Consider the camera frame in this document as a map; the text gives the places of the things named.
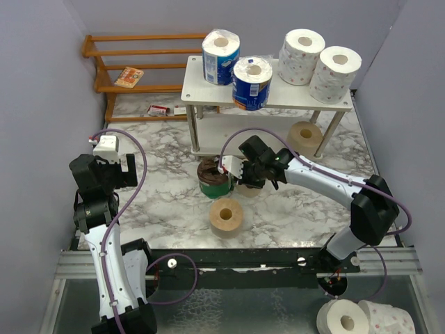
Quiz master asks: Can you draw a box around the tan paper roll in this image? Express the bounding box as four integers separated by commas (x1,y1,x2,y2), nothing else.
236,184,261,198
209,198,243,239
286,121,323,158

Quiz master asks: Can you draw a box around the brown roll green wrapper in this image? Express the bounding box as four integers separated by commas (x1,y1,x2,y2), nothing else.
197,157,233,199

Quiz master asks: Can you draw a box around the tan paper roll front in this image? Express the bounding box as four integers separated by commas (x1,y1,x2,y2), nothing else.
209,198,243,239

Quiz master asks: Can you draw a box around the blue roll front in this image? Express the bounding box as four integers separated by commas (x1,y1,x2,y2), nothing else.
232,56,273,111

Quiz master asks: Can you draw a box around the blue roll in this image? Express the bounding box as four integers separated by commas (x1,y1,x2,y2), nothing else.
202,29,241,86
232,56,273,111

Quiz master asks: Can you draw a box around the white dotted roll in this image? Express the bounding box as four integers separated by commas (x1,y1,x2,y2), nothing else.
277,29,325,86
309,46,362,104

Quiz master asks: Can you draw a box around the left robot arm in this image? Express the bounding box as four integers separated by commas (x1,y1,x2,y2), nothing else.
69,154,157,333

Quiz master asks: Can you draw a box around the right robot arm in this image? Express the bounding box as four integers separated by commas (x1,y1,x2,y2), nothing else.
239,135,400,272

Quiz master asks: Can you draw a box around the white two-tier shelf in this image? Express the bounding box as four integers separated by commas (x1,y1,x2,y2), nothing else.
181,56,353,157

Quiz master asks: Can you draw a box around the red white small box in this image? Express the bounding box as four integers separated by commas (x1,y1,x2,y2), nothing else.
147,104,170,117

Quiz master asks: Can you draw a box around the small white card box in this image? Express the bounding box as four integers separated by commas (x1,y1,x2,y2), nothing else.
173,105,186,116

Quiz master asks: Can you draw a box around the orange snack packet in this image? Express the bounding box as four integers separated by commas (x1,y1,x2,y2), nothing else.
114,67,144,89

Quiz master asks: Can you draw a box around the orange wooden rack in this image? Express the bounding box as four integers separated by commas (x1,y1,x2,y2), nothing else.
81,33,206,123

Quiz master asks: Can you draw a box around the white roll on floor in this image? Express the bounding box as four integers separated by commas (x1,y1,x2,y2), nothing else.
316,300,369,334

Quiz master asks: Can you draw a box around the dotted roll on floor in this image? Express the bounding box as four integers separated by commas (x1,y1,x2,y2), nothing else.
358,300,416,334

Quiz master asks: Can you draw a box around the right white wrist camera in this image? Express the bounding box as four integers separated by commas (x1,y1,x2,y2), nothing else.
218,155,243,180

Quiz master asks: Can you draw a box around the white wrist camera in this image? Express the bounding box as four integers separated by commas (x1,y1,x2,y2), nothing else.
89,135,120,164
218,155,243,180

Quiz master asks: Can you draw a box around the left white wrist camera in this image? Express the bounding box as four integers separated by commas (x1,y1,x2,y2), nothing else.
89,135,120,164

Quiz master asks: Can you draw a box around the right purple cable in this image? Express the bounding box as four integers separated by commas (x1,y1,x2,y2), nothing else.
218,127,413,301

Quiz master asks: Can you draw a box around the purple cable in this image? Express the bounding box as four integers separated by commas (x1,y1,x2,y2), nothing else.
218,127,413,301
89,128,199,334

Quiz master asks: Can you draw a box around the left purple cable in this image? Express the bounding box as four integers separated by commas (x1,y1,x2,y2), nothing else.
89,128,199,334

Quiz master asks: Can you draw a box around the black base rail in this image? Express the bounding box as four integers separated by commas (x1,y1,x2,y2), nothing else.
145,248,359,292

